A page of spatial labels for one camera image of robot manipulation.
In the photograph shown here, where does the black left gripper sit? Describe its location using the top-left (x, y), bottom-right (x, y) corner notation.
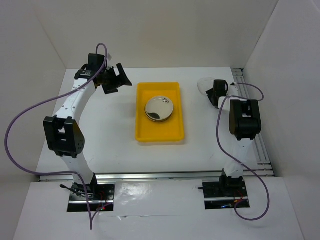
top-left (98, 63), bottom-right (131, 95)

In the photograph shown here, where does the clear glass plate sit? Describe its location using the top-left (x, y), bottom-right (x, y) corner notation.
top-left (197, 77), bottom-right (215, 96)

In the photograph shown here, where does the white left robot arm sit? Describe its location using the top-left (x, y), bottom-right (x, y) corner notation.
top-left (43, 53), bottom-right (132, 200)

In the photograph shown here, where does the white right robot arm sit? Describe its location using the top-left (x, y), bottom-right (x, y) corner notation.
top-left (205, 78), bottom-right (265, 196)

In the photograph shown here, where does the yellow plastic bin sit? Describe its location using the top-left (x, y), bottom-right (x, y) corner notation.
top-left (135, 82), bottom-right (185, 143)

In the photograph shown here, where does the right side aluminium rail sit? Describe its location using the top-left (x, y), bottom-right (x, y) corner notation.
top-left (231, 68), bottom-right (274, 176)

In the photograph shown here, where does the aluminium table rail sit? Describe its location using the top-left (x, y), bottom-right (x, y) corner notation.
top-left (39, 168), bottom-right (275, 182)

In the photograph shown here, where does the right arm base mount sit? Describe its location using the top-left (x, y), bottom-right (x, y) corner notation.
top-left (197, 175), bottom-right (250, 210)

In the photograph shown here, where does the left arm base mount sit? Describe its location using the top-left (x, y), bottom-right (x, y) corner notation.
top-left (60, 183), bottom-right (116, 213)

